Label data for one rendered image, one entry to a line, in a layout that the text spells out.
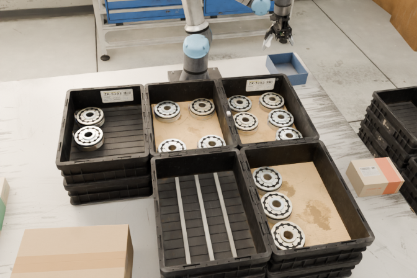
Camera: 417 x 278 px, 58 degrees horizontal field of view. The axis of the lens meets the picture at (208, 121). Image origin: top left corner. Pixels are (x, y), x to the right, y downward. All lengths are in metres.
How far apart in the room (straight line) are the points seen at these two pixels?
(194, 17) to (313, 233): 1.07
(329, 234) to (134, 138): 0.76
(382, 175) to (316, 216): 0.39
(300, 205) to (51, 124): 1.11
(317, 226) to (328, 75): 2.28
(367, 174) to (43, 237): 1.13
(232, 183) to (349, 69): 2.41
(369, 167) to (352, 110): 1.56
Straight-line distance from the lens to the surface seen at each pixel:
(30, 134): 1.79
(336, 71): 3.50
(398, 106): 2.45
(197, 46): 1.71
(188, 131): 1.48
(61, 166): 1.30
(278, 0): 1.76
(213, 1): 3.34
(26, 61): 3.60
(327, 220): 1.30
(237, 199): 1.28
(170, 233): 1.21
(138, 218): 1.40
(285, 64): 2.14
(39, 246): 1.23
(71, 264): 1.17
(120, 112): 1.59
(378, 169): 1.59
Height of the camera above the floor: 1.86
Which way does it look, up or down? 43 degrees down
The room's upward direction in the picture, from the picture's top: 3 degrees clockwise
